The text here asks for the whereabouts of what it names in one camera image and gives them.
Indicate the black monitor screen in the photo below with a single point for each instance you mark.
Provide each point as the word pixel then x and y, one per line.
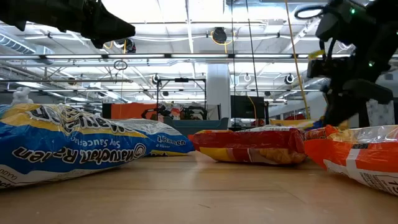
pixel 245 107

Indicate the white building column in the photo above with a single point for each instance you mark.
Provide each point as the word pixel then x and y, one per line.
pixel 217 90

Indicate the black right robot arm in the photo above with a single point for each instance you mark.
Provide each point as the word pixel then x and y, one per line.
pixel 367 21

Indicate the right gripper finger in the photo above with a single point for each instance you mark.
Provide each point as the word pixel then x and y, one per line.
pixel 340 112

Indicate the yellow tape tag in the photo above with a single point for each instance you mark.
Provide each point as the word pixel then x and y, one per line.
pixel 317 54

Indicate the black robot station frame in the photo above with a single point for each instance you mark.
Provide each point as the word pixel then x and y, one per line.
pixel 182 80

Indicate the white patterned cloth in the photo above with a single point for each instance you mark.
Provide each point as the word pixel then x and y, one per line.
pixel 381 113

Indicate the long linear light bar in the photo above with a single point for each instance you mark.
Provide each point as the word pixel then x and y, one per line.
pixel 199 56

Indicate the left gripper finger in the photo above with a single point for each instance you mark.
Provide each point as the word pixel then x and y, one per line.
pixel 105 25

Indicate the blue soy sauce ramen pack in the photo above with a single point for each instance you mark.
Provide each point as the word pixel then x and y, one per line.
pixel 174 143
pixel 292 123
pixel 62 146

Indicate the red Maruchan ramen pack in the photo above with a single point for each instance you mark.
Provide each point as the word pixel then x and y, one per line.
pixel 248 146

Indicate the silver air duct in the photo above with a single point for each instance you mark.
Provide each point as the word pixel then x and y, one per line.
pixel 18 45

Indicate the orange partition panel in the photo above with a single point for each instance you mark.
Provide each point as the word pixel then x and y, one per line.
pixel 130 111

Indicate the teal plastic bin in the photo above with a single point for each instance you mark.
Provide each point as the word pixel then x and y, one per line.
pixel 202 126

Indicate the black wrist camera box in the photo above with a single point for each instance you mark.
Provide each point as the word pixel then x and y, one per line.
pixel 318 68

